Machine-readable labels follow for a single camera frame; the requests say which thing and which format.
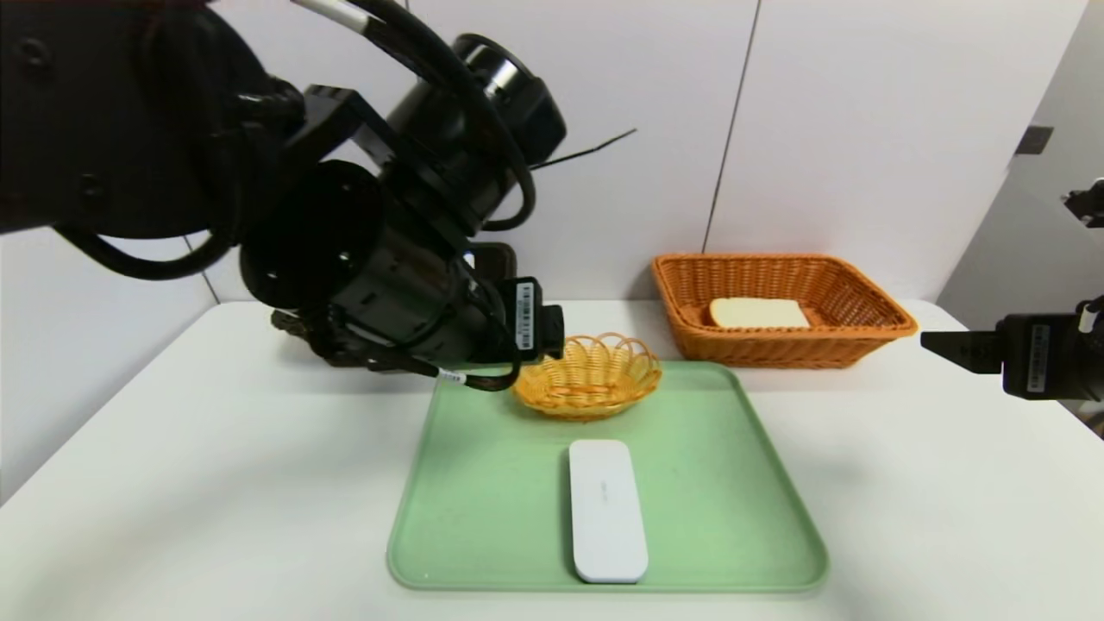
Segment small yellow scalloped basket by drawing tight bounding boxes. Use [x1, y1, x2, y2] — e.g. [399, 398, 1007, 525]
[511, 332, 665, 422]

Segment white pencil case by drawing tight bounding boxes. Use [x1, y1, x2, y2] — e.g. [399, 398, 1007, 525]
[568, 439, 650, 586]

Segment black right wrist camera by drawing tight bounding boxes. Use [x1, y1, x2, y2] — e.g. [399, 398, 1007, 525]
[1063, 177, 1104, 230]

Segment white bread slice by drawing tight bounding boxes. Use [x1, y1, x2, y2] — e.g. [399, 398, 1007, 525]
[709, 298, 812, 329]

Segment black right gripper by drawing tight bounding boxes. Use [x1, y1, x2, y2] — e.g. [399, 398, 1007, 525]
[920, 312, 1104, 403]

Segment thin black tagged left cable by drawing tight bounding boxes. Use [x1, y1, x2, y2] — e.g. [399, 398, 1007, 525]
[367, 341, 523, 392]

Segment thick black left cable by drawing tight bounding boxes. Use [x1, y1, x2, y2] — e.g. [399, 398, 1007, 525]
[293, 0, 537, 232]

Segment light green plastic tray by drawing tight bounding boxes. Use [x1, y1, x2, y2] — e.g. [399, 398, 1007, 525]
[386, 360, 831, 594]

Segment orange wicker basket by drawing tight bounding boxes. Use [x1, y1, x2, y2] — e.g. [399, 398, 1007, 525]
[651, 253, 919, 370]

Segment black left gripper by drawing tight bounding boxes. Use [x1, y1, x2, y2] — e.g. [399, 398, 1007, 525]
[472, 276, 565, 363]

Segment dark brown wicker basket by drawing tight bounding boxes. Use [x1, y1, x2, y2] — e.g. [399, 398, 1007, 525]
[271, 241, 518, 367]

